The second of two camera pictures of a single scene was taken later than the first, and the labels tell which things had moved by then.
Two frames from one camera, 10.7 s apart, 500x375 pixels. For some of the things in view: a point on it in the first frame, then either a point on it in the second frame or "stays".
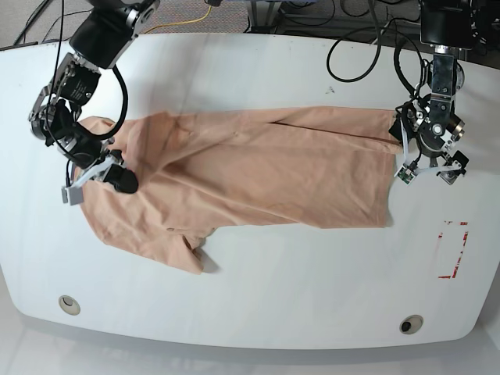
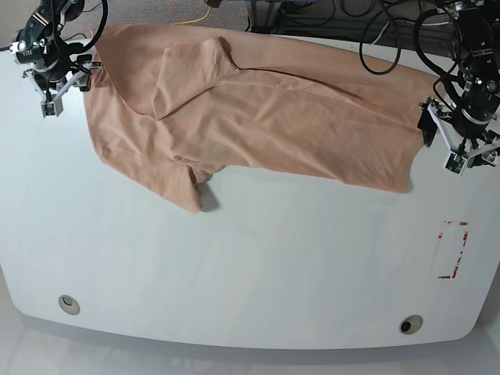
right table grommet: [411, 324] stays
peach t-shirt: [204, 172] → [175, 105]
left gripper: [87, 155] → [74, 69]
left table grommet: [69, 305] stays
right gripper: [427, 126] → [472, 131]
